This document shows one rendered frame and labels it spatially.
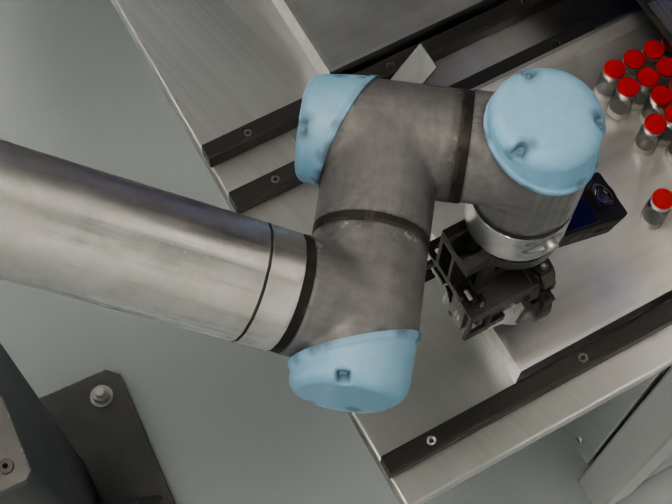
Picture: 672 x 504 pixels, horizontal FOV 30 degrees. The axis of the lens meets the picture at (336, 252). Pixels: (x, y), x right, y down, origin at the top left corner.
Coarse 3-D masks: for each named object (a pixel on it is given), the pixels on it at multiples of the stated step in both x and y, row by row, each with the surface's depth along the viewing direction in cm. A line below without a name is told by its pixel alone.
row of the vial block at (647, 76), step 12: (624, 60) 119; (636, 60) 119; (636, 72) 120; (648, 72) 118; (648, 84) 118; (636, 96) 120; (648, 96) 119; (660, 96) 117; (636, 108) 121; (648, 108) 119; (660, 108) 118; (660, 144) 120
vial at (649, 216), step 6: (648, 204) 114; (648, 210) 114; (654, 210) 114; (660, 210) 113; (666, 210) 113; (642, 216) 116; (648, 216) 115; (654, 216) 114; (660, 216) 114; (666, 216) 115; (642, 222) 117; (648, 222) 116; (654, 222) 115; (660, 222) 115; (648, 228) 117; (654, 228) 116
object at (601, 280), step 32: (608, 32) 123; (640, 32) 125; (544, 64) 122; (576, 64) 124; (608, 128) 121; (608, 160) 120; (640, 160) 120; (640, 192) 118; (448, 224) 117; (640, 224) 117; (576, 256) 116; (608, 256) 116; (640, 256) 116; (576, 288) 114; (608, 288) 114; (640, 288) 114; (544, 320) 113; (576, 320) 113; (608, 320) 110; (512, 352) 108; (544, 352) 112
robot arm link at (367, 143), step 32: (320, 96) 80; (352, 96) 79; (384, 96) 80; (416, 96) 80; (448, 96) 80; (320, 128) 79; (352, 128) 79; (384, 128) 79; (416, 128) 79; (448, 128) 79; (320, 160) 80; (352, 160) 78; (384, 160) 78; (416, 160) 79; (448, 160) 79; (320, 192) 80; (352, 192) 77; (384, 192) 77; (416, 192) 78; (448, 192) 81; (416, 224) 77
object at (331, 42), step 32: (288, 0) 126; (320, 0) 127; (352, 0) 127; (384, 0) 127; (416, 0) 127; (448, 0) 127; (480, 0) 123; (320, 32) 125; (352, 32) 125; (384, 32) 125; (416, 32) 121; (320, 64) 121; (352, 64) 120
